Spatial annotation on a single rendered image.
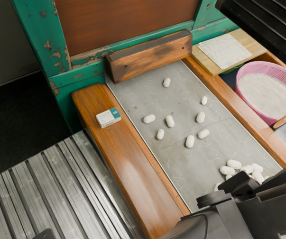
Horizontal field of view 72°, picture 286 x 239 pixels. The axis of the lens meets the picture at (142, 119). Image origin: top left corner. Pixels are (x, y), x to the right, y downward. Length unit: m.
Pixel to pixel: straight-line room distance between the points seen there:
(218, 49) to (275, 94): 0.26
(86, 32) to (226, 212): 0.47
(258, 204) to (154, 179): 0.26
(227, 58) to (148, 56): 0.32
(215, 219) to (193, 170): 0.33
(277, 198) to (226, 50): 0.63
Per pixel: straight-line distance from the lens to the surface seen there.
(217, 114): 0.67
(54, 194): 0.61
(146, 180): 0.50
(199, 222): 0.23
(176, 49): 0.68
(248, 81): 0.84
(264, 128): 0.70
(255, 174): 0.62
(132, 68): 0.60
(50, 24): 0.49
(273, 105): 0.82
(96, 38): 0.56
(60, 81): 0.59
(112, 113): 0.54
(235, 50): 0.86
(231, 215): 0.27
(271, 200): 0.31
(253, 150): 0.67
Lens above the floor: 1.24
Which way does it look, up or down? 59 degrees down
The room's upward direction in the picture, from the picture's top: 12 degrees clockwise
